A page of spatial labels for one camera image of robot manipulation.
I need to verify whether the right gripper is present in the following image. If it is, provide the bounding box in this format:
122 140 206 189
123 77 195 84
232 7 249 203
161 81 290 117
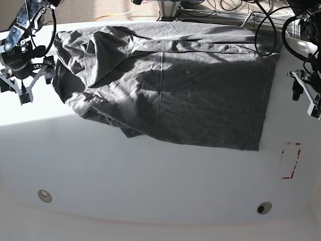
1 59 55 95

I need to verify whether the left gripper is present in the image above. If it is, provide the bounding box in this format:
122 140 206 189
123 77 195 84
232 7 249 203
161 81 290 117
287 70 320 110

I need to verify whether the grey t-shirt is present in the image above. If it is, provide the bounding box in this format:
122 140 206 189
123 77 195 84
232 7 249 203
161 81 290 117
53 22 282 151

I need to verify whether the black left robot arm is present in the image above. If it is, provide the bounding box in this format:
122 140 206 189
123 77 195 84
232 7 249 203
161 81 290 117
281 1 320 119

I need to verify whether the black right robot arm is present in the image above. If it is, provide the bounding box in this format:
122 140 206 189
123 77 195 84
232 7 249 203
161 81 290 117
1 1 61 104

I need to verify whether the red tape marking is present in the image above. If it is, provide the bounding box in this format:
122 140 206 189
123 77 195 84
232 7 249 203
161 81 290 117
278 142 301 179

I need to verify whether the left table grommet hole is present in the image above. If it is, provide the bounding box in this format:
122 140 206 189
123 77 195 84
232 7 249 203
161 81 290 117
38 190 52 203

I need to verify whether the table grommet hole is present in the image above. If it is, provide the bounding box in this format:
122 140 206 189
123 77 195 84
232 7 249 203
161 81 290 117
256 202 272 215
38 190 52 203

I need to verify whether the right table grommet hole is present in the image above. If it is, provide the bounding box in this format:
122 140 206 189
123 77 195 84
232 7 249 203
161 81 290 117
256 202 272 215

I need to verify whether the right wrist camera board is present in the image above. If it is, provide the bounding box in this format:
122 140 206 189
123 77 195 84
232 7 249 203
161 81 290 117
19 93 33 105

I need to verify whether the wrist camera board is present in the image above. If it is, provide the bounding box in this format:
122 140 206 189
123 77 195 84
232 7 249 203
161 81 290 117
19 93 33 105
311 101 320 119

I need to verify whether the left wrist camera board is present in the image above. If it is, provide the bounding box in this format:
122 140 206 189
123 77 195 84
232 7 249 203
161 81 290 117
311 101 320 119

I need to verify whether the black floor cables left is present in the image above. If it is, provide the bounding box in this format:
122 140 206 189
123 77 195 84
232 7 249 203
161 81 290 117
9 0 33 30

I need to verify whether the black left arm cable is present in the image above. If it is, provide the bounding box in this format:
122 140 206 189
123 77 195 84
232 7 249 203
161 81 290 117
254 0 321 66

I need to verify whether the white cable on floor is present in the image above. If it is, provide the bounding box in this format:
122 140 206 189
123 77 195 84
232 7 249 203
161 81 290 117
240 11 254 27

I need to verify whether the aluminium frame post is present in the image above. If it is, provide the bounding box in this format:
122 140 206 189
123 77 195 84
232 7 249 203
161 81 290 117
156 1 182 22

